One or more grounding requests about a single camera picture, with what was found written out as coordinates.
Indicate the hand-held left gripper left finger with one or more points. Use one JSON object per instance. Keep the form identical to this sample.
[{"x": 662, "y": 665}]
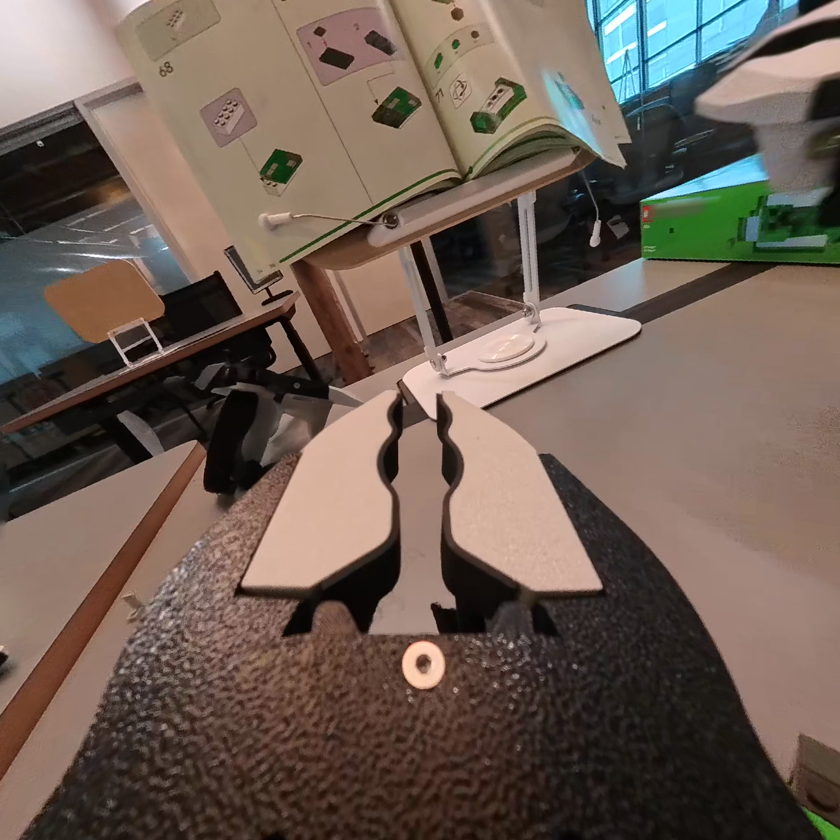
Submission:
[{"x": 328, "y": 512}]

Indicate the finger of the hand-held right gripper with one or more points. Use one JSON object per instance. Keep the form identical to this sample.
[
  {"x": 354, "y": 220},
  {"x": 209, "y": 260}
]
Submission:
[
  {"x": 754, "y": 92},
  {"x": 807, "y": 29}
]

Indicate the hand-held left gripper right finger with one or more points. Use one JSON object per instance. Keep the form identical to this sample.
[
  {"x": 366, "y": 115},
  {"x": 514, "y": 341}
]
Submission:
[{"x": 518, "y": 518}]

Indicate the green lego box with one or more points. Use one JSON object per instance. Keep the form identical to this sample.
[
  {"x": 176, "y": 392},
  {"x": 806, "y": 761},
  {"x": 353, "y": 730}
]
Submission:
[{"x": 695, "y": 223}]

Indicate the small grey lego piece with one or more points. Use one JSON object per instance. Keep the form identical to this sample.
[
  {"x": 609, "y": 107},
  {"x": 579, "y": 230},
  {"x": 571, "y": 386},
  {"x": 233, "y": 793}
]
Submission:
[{"x": 133, "y": 604}]

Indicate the black grid window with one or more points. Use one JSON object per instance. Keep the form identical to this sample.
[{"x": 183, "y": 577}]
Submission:
[{"x": 656, "y": 39}]

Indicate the white stand with clear arms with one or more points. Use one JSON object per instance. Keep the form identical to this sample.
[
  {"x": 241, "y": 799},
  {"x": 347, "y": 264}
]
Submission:
[{"x": 558, "y": 334}]

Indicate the clear acrylic holder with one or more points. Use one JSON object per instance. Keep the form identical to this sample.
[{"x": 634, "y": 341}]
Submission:
[{"x": 134, "y": 344}]

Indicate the small tilted tablet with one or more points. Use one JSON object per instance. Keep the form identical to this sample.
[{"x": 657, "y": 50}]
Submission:
[{"x": 249, "y": 266}]

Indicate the wooden office desk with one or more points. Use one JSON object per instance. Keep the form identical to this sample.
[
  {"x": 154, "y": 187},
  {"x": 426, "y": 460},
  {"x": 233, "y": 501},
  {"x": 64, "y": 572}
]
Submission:
[{"x": 65, "y": 387}]

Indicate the tan rounded board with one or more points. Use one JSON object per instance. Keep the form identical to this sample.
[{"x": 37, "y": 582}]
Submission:
[{"x": 105, "y": 305}]

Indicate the instruction booklet on stand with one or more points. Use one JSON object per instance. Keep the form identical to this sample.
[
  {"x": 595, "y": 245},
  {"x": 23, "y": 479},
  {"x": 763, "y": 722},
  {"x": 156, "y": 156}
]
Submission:
[{"x": 262, "y": 85}]

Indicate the wooden post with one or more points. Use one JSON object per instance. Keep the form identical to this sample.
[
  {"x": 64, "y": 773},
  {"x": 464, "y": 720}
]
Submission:
[{"x": 328, "y": 321}]

